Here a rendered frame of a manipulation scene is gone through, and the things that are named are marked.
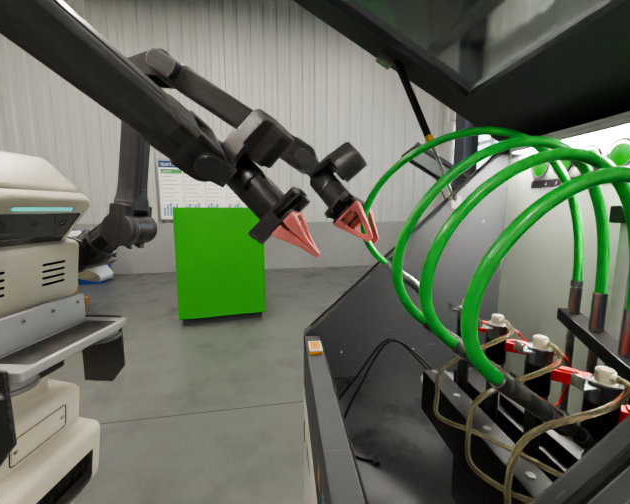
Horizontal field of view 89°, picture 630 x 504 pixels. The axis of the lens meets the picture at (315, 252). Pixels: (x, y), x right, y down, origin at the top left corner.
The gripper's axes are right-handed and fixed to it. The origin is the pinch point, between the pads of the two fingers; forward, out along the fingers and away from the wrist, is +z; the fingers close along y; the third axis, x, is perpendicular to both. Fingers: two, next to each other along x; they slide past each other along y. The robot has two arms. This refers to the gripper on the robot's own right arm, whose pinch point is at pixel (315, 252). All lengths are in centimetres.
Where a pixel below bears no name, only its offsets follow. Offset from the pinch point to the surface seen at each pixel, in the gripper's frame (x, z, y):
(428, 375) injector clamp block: 8.8, 30.6, -2.4
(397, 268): -5.3, 9.6, 7.9
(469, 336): -20.3, 15.7, 9.3
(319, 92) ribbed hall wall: 642, -252, 102
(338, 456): -10.0, 22.6, -15.1
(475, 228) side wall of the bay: 42, 24, 27
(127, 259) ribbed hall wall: 507, -264, -395
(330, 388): 6.4, 20.2, -17.3
